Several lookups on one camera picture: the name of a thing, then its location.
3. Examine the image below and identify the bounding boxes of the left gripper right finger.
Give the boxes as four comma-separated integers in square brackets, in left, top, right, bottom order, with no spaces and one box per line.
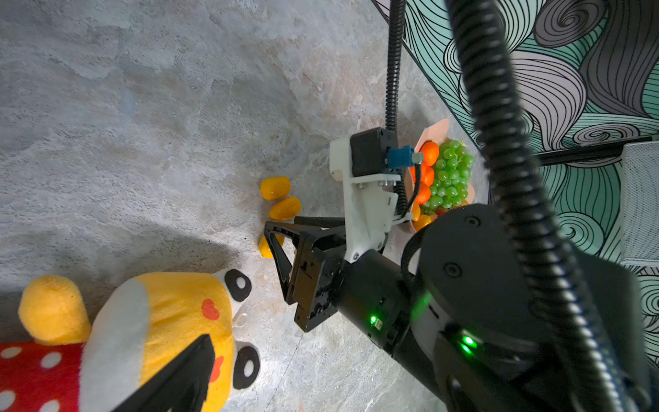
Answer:
[433,334,515,411]

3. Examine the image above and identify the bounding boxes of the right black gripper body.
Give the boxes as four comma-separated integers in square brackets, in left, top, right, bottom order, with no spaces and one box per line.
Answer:
[285,226,412,355]

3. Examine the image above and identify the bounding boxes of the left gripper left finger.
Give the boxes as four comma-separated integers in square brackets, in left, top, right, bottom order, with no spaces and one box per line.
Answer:
[114,334,215,412]

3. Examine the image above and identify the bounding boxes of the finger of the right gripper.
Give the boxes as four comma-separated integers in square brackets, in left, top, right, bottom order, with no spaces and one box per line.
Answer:
[264,216,346,301]

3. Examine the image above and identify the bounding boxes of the yellow fake kumquat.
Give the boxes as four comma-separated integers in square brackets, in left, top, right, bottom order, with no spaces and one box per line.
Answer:
[413,214,433,232]
[269,197,301,221]
[411,203,421,222]
[258,234,285,259]
[260,176,291,201]

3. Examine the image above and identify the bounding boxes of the orange fake tangerine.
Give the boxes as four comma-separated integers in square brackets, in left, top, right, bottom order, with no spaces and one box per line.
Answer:
[415,182,432,205]
[420,141,440,168]
[408,163,435,187]

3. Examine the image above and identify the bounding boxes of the green fake grape bunch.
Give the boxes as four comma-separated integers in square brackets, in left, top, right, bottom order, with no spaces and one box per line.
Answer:
[420,138,475,216]

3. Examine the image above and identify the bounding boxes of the pink scalloped fruit bowl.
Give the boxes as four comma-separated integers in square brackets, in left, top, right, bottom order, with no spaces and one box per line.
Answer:
[405,119,475,233]

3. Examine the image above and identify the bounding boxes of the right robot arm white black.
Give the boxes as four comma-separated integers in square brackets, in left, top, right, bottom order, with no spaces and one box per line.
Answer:
[264,1,658,411]

